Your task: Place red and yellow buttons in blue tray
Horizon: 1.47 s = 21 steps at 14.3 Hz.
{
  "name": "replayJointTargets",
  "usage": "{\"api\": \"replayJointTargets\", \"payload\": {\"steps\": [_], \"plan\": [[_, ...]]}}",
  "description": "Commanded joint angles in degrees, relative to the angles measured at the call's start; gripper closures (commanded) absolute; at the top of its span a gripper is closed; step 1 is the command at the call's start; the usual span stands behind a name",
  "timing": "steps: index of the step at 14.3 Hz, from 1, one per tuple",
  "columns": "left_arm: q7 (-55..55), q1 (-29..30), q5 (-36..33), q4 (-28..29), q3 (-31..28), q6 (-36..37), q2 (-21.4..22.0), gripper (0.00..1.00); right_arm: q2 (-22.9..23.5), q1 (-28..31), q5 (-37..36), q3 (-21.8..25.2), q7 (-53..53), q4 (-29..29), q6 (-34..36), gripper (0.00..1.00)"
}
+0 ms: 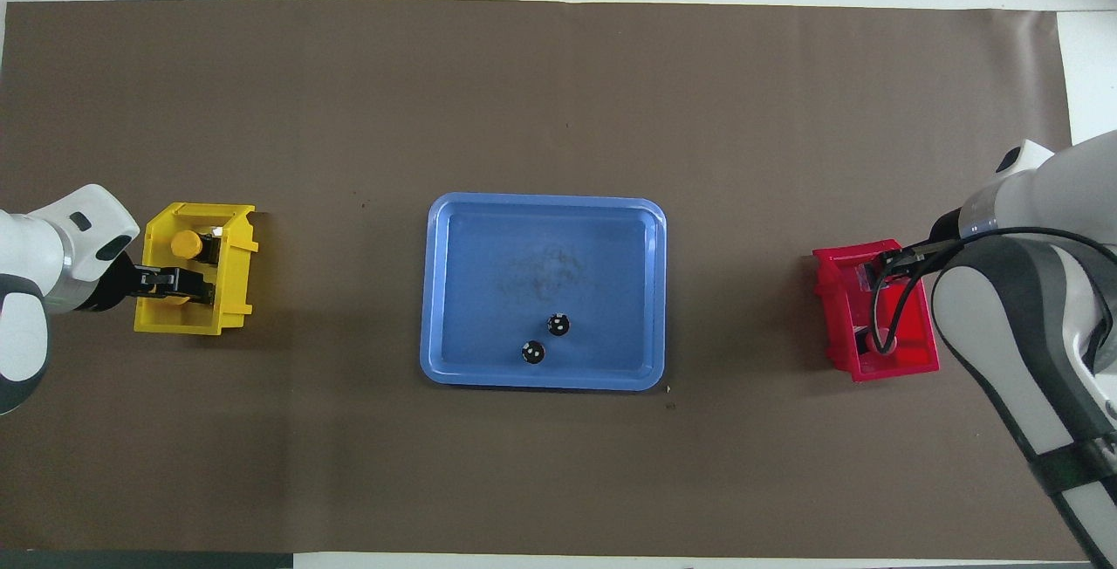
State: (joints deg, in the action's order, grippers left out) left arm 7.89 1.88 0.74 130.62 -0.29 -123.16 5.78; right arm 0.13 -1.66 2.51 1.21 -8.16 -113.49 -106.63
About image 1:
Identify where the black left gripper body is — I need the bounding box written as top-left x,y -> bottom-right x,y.
86,256 -> 176,313

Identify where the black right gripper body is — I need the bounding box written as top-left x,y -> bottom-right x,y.
924,209 -> 966,272

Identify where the red push button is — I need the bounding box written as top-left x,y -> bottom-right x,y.
853,325 -> 900,359

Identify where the blue plastic tray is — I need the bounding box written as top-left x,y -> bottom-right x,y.
420,193 -> 668,393

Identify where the yellow plastic bin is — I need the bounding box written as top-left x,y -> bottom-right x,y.
134,202 -> 261,337

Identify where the red plastic bin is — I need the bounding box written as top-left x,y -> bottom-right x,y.
812,240 -> 942,382

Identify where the brown paper mat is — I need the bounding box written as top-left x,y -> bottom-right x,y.
0,0 -> 1085,558

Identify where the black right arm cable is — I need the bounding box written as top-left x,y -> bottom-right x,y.
868,227 -> 1117,357

